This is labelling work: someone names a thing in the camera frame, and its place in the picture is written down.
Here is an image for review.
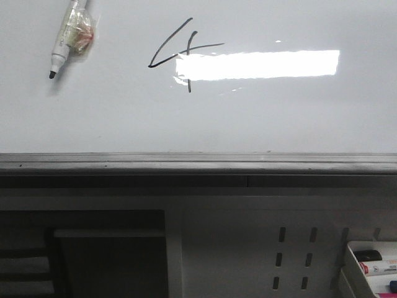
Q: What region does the red white marker in tray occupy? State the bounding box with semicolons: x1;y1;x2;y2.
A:
359;260;397;276

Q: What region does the pink marker in tray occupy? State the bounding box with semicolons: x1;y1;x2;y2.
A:
375;292;397;298

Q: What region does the white whiteboard with aluminium frame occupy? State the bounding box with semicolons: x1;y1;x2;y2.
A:
1;1;396;179

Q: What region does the blue marker in tray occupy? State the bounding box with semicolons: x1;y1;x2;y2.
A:
389;280;397;294

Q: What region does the white marker with black tip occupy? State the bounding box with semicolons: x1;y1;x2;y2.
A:
48;1;95;79

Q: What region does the black marker cap in tray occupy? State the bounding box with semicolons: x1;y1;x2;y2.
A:
353;250;383;262

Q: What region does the white plastic marker tray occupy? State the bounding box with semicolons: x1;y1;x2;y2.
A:
338;241;396;297

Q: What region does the grey perforated metal stand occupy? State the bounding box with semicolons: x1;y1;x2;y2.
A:
1;187;396;297

